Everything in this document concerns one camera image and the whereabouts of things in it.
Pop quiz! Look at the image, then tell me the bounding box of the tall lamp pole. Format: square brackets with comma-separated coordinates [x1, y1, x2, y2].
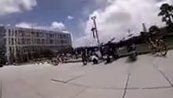
[88, 15, 102, 50]

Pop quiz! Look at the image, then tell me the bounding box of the row of parked bikes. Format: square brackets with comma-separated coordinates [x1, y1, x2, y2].
[47, 28, 171, 76]

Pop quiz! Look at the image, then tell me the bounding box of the pale concrete slab plaza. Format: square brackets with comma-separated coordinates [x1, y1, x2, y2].
[0, 38, 173, 98]

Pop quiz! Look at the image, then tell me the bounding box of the wide gridded office building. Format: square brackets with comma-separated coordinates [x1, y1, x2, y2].
[0, 12, 75, 66]

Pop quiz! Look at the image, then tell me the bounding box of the tall dark tree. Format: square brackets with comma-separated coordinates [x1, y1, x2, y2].
[155, 1, 173, 29]

